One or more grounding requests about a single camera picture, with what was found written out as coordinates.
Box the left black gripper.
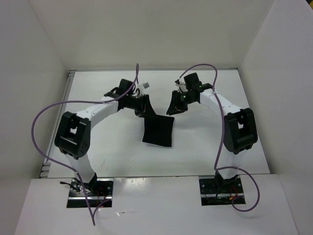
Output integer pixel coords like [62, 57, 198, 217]
[125, 94, 157, 119]

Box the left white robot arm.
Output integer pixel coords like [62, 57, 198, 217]
[54, 79, 154, 196]

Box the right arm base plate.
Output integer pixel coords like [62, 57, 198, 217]
[199, 176, 246, 206]

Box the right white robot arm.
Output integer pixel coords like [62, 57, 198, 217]
[166, 73, 258, 192]

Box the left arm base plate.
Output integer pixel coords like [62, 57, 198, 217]
[60, 178, 113, 209]

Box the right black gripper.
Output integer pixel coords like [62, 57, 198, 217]
[166, 90, 196, 115]

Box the black skirt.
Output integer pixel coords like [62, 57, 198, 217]
[142, 115, 175, 147]

